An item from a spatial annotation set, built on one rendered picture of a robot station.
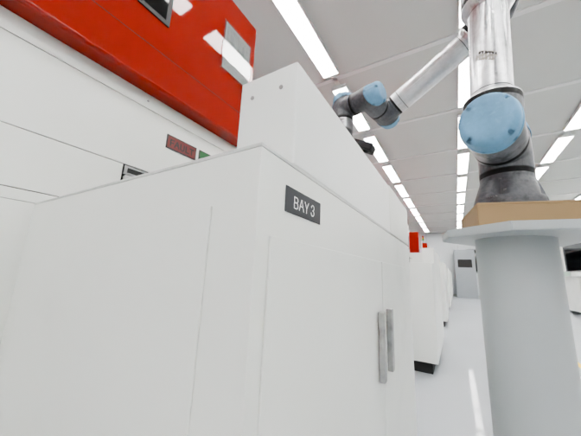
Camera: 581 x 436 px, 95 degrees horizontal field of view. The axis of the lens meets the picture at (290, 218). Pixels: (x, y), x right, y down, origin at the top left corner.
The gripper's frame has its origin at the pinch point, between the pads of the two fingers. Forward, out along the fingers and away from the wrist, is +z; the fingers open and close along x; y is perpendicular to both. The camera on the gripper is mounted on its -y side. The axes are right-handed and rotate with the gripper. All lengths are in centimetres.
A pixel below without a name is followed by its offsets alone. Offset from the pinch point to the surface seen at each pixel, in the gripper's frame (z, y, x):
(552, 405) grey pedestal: 54, -44, 3
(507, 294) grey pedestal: 34, -39, 3
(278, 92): 10, -11, 58
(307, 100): 10, -14, 55
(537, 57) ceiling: -184, -109, -205
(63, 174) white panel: 12, 48, 60
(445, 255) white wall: -131, 7, -1281
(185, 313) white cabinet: 38, -6, 63
